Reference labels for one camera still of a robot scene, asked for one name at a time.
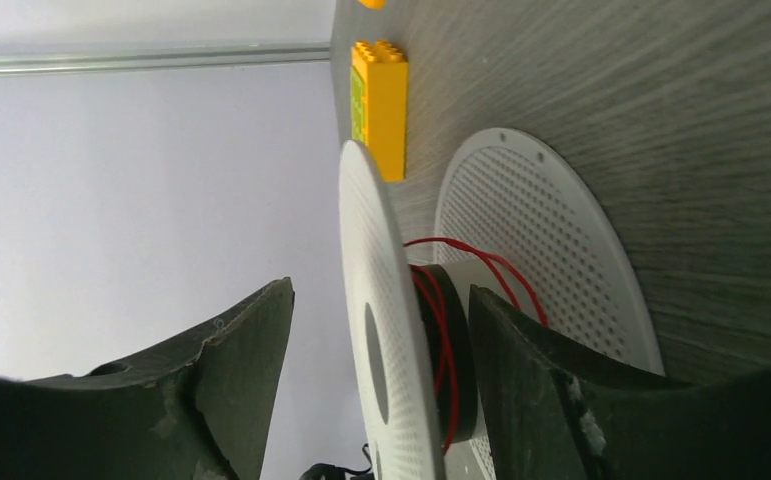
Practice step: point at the grey cable spool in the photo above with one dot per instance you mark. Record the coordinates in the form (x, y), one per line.
(512, 216)

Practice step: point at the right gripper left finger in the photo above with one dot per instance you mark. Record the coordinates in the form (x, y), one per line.
(195, 406)

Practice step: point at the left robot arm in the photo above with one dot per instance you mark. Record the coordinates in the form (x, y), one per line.
(325, 471)

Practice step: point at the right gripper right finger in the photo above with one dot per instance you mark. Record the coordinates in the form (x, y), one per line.
(556, 409)

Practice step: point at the orange bin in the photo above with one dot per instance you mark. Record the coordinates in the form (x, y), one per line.
(373, 4)

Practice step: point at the left aluminium frame post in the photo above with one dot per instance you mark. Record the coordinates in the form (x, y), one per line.
(162, 58)

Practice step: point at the yellow toy brick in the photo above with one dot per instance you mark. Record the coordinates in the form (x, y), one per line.
(379, 77)

